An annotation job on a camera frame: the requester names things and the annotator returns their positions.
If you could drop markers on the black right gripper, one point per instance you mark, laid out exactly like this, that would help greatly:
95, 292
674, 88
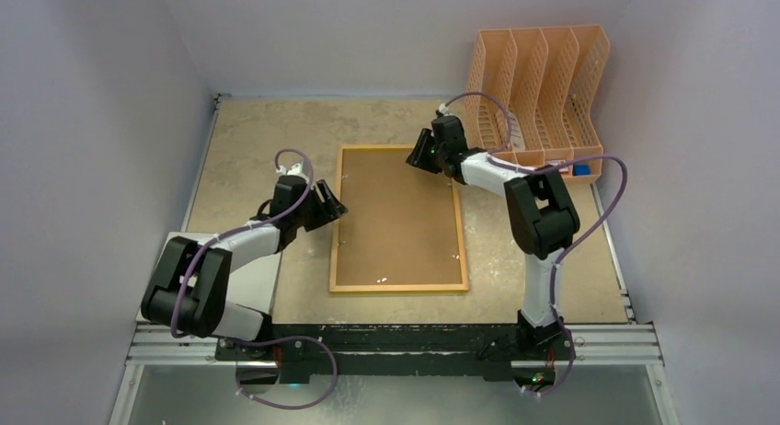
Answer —
426, 154

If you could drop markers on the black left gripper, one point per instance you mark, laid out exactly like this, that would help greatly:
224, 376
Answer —
327, 210

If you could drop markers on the yellow wooden picture frame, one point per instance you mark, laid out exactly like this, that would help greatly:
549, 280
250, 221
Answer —
399, 218

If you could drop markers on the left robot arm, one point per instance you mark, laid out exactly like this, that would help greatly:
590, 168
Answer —
187, 291

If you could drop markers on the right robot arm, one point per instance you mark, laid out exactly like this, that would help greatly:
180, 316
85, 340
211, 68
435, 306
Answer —
543, 219

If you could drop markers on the white label card in organizer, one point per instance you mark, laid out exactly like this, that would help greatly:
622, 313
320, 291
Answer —
516, 138

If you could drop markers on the orange plastic file organizer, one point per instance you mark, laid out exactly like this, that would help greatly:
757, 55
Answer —
548, 78

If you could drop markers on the red white small box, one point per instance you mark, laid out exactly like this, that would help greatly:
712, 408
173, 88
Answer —
561, 164

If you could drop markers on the blue small object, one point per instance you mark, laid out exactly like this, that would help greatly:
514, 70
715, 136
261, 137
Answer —
581, 170

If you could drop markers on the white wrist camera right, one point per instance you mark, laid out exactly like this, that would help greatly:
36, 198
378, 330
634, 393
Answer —
442, 110

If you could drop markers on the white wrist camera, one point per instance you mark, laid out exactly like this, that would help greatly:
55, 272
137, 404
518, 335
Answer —
298, 169
442, 110

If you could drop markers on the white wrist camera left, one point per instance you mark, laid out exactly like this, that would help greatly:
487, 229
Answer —
298, 169

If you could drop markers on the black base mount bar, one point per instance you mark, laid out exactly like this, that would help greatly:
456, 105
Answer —
494, 352

